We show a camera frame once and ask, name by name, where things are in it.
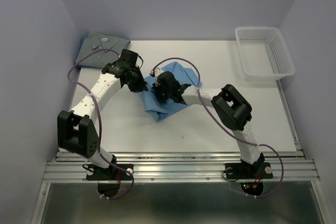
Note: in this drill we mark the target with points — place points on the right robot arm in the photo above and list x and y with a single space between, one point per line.
234 114

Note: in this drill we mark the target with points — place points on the light blue long sleeve shirt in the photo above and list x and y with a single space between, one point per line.
180 78

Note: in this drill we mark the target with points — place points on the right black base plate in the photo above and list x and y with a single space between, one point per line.
245 171

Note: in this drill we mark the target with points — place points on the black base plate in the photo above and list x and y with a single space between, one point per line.
245 171
95 173

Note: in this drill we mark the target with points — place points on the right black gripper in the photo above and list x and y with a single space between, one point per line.
155 89

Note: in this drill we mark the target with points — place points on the folded blue shirt underneath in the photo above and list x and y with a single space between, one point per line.
82 52

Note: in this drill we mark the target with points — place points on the folded grey shirt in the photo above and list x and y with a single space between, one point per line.
103 49

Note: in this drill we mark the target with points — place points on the white plastic basket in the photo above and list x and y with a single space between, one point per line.
264 55

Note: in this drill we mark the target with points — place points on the aluminium rail frame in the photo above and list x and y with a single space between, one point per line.
177 187

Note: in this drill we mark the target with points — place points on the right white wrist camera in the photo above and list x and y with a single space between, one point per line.
155 74

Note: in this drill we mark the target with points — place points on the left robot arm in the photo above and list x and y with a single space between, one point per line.
79 130

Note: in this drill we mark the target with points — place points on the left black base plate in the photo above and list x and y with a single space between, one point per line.
95 173

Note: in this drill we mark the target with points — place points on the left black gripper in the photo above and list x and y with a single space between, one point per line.
142 85

